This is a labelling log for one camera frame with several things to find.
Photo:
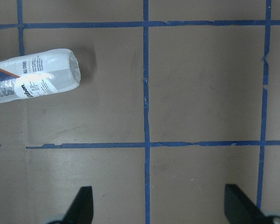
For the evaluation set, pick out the clear tennis ball can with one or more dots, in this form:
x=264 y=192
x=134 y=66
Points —
x=38 y=74

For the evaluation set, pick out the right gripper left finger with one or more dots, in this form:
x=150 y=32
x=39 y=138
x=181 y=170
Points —
x=81 y=210

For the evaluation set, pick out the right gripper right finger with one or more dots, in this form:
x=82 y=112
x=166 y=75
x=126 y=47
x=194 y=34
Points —
x=239 y=209

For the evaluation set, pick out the brown paper table cover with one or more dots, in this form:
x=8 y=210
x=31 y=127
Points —
x=176 y=99

